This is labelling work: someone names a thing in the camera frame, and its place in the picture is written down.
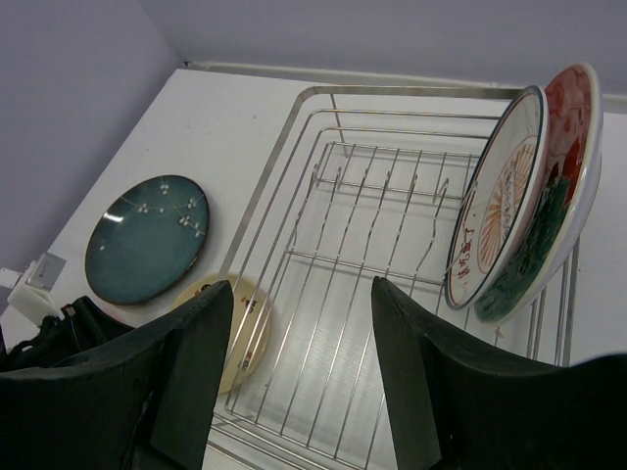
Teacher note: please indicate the small beige plate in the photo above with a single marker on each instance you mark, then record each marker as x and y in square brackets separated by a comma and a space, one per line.
[250, 332]

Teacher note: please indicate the dark teal blossom plate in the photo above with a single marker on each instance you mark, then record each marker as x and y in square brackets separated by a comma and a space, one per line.
[147, 240]

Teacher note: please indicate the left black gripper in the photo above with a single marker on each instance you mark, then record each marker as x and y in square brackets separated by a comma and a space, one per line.
[82, 327]

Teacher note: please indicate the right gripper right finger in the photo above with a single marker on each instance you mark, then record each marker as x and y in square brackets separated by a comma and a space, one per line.
[456, 402]

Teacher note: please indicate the silver wire dish rack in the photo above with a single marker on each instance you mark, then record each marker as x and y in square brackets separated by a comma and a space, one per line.
[362, 181]

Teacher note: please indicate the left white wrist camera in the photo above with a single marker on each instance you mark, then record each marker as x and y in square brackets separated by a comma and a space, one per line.
[30, 291]

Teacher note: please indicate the red and teal floral plate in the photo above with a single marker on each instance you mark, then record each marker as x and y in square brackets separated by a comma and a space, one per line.
[570, 186]

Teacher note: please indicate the white plate orange sunburst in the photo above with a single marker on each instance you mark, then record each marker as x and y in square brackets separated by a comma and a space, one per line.
[500, 200]

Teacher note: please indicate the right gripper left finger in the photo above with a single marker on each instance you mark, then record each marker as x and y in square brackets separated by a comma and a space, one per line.
[144, 400]

